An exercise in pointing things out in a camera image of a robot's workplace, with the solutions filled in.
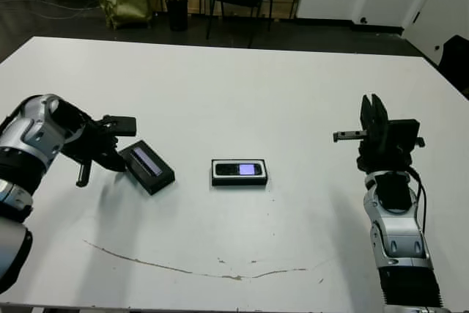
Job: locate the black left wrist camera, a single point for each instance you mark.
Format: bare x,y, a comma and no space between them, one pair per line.
121,125

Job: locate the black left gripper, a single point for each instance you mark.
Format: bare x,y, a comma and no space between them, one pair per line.
84,140

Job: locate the black box with white tray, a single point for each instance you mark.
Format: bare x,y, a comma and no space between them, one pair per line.
238,182

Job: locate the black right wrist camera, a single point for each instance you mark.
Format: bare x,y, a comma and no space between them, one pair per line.
403,131

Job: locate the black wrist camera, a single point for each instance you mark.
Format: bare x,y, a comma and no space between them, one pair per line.
121,125
403,131

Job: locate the black box lid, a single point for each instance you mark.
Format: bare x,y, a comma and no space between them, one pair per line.
161,181

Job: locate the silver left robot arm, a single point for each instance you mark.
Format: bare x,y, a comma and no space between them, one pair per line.
33,133

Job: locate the black waste bin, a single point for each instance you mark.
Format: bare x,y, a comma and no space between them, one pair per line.
177,13

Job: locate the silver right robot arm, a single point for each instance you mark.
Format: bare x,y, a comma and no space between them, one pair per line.
397,225

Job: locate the slim black camera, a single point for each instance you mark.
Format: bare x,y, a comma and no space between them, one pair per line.
227,169

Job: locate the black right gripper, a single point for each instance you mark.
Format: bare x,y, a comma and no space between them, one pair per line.
381,153

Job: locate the black armchair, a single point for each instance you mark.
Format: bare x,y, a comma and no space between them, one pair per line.
456,65

